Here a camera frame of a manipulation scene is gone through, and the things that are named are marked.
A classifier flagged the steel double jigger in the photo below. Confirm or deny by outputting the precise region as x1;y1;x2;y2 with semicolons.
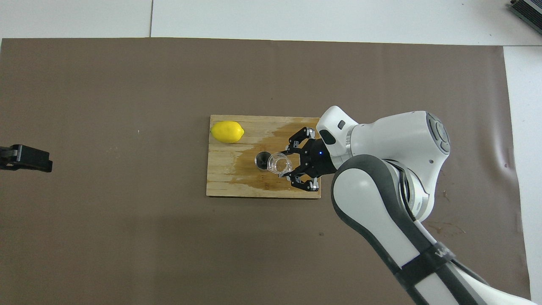
254;150;272;171

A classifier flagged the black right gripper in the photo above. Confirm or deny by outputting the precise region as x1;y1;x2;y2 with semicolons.
281;126;339;192

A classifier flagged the grey ribbed metal device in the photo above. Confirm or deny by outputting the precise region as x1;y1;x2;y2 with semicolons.
508;0;542;35

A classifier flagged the yellow lemon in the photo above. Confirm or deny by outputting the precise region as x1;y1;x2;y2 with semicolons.
210;121;245;144

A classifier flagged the brown paper table mat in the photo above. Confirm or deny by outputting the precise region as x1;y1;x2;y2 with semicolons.
0;37;532;305

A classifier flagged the small clear glass beaker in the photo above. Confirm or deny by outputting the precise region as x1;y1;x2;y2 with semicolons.
267;152;293;177

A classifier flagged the wooden cutting board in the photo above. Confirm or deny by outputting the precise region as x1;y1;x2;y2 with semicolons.
206;114;321;199

